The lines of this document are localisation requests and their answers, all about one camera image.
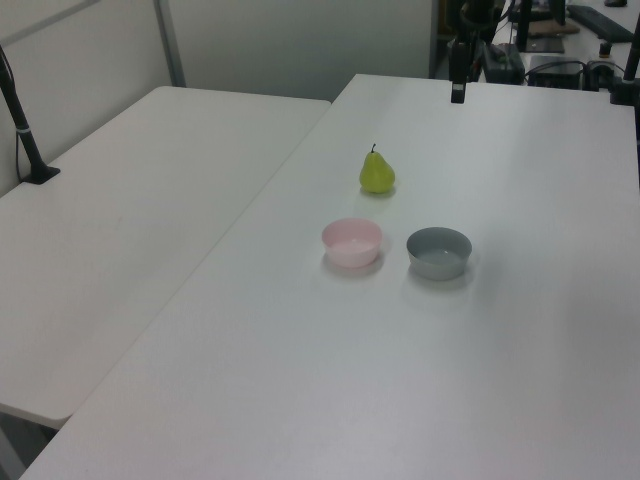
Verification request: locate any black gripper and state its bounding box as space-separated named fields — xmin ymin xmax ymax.
xmin=448 ymin=40 xmax=472 ymax=105

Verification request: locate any green apple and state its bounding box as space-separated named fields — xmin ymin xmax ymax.
xmin=358 ymin=142 xmax=397 ymax=196

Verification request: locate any grey plastic bowl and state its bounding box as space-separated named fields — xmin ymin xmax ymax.
xmin=405 ymin=226 xmax=474 ymax=281

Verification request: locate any pink plastic bowl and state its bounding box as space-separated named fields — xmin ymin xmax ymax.
xmin=321 ymin=217 xmax=384 ymax=268

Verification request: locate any dark device with green part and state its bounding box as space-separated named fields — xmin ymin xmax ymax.
xmin=480 ymin=43 xmax=526 ymax=84

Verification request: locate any black monitor stand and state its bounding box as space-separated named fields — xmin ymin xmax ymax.
xmin=516 ymin=0 xmax=567 ymax=55
xmin=546 ymin=0 xmax=570 ymax=27

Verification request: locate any black electronics box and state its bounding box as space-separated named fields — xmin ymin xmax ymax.
xmin=524 ymin=58 xmax=586 ymax=89

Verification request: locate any brown desk pad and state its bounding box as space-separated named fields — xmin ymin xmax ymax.
xmin=528 ymin=22 xmax=580 ymax=39

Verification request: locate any black keyboard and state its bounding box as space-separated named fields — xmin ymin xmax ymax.
xmin=568 ymin=3 xmax=636 ymax=42

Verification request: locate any black clamp pole stand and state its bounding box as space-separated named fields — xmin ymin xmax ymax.
xmin=608 ymin=37 xmax=640 ymax=107

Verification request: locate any white side table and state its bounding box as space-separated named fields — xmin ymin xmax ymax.
xmin=0 ymin=85 xmax=334 ymax=480

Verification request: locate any black pole stand white band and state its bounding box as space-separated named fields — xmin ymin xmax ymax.
xmin=0 ymin=43 xmax=62 ymax=187

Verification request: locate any grey metal partition post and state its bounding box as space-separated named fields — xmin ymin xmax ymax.
xmin=153 ymin=0 xmax=188 ymax=89

